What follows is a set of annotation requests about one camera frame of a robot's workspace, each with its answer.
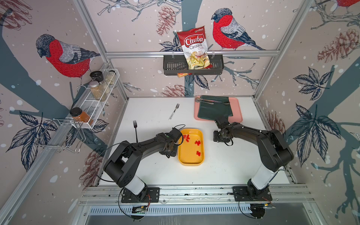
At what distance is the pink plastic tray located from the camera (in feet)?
3.56

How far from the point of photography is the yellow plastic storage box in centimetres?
84

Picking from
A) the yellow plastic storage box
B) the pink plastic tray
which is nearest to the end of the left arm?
the yellow plastic storage box

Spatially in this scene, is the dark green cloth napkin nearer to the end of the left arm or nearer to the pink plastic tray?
the pink plastic tray

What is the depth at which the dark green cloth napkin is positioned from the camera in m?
1.09
